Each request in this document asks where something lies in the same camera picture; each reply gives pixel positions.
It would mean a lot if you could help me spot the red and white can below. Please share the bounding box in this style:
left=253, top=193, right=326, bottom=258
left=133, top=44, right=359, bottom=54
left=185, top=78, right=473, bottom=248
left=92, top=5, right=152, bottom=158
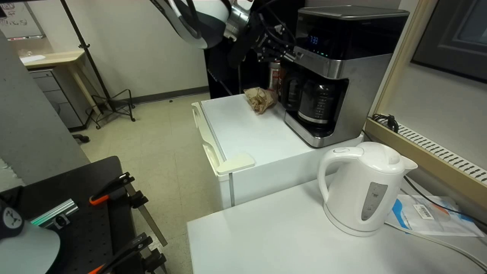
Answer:
left=268, top=61, right=282, bottom=92

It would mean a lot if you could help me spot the grey cable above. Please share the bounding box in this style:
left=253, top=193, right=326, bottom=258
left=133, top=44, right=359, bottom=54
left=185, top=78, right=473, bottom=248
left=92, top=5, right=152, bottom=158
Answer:
left=384, top=222, right=487, bottom=271

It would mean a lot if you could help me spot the aluminium rail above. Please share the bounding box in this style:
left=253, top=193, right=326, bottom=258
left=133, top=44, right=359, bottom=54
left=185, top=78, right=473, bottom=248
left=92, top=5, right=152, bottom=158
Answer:
left=30, top=198, right=80, bottom=230

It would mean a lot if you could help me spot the black and steel coffee machine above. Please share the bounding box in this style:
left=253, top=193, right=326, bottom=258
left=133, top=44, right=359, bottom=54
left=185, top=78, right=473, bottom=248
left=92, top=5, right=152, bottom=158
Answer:
left=280, top=5, right=410, bottom=149

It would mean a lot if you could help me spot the white paper sheet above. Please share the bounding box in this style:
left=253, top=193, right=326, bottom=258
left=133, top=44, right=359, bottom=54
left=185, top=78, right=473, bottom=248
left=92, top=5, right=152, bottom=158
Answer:
left=19, top=54, right=46, bottom=64

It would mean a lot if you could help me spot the clear plastic bag with papers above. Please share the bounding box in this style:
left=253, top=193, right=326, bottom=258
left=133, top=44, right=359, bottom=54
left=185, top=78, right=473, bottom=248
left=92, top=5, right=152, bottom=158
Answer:
left=385, top=193, right=486, bottom=238

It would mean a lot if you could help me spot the crumpled brown paper bag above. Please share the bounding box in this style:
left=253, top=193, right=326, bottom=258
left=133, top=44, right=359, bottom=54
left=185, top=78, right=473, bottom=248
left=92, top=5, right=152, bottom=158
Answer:
left=243, top=87, right=279, bottom=115

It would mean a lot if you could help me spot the white mini fridge door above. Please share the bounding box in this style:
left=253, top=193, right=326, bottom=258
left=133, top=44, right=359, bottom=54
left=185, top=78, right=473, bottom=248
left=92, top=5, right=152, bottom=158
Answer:
left=191, top=100, right=256, bottom=210

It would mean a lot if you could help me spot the coil of black cable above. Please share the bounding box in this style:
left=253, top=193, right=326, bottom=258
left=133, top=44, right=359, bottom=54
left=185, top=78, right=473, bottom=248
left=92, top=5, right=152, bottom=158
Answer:
left=371, top=113, right=399, bottom=134

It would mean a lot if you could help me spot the white mini fridge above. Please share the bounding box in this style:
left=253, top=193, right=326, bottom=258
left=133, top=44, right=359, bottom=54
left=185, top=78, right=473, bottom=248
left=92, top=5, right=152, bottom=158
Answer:
left=191, top=92, right=364, bottom=210

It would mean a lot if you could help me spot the white vent grille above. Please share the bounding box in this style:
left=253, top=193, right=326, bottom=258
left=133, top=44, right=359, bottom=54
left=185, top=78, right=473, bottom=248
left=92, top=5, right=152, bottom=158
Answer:
left=396, top=124, right=487, bottom=184

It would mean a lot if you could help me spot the white electric kettle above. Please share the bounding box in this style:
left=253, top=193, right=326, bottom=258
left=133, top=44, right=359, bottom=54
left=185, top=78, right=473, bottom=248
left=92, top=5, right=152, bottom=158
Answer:
left=317, top=141, right=419, bottom=237

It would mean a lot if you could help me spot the grey drawer cabinet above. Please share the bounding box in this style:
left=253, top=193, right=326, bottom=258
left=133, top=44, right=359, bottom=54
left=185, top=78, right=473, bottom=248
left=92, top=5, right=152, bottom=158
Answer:
left=29, top=68, right=89, bottom=132

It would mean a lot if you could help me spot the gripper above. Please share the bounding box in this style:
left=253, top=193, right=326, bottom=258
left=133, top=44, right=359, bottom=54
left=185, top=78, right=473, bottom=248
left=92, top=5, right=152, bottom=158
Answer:
left=243, top=11, right=297, bottom=64

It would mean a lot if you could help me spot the black cabinet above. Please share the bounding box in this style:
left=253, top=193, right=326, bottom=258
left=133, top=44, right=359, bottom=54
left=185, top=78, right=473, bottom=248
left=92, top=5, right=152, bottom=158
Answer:
left=203, top=0, right=306, bottom=100

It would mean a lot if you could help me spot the black framed picture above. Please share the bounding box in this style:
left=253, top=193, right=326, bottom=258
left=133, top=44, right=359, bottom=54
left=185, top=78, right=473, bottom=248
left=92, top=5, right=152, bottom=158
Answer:
left=411, top=0, right=487, bottom=83

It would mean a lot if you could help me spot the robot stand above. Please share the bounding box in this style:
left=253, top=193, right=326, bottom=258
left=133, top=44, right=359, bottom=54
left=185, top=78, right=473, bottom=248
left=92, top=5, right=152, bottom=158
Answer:
left=0, top=155, right=169, bottom=274

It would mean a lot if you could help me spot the whiteboard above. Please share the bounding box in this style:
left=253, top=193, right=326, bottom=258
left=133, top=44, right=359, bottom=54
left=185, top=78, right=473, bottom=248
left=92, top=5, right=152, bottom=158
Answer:
left=0, top=2, right=45, bottom=39

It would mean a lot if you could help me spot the black and orange clamp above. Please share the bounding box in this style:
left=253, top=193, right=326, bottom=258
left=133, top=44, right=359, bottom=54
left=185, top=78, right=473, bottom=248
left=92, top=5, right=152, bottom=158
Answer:
left=87, top=233, right=168, bottom=274
left=89, top=172, right=168, bottom=247

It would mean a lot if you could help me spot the black stand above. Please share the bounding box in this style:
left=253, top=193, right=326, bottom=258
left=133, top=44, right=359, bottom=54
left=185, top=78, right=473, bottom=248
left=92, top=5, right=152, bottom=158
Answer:
left=59, top=0, right=137, bottom=130

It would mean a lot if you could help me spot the grey partition panel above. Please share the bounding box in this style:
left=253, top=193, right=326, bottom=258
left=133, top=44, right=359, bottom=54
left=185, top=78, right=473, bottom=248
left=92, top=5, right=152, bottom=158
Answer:
left=0, top=30, right=91, bottom=191

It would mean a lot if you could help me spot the wooden desk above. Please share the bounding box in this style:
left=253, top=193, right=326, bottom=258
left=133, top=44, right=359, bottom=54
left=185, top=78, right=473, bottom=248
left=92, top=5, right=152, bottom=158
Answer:
left=22, top=49, right=102, bottom=115

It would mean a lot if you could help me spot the glass coffee carafe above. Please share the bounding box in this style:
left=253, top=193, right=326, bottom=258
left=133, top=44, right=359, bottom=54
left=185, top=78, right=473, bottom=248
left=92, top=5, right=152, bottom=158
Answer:
left=283, top=74, right=339, bottom=128

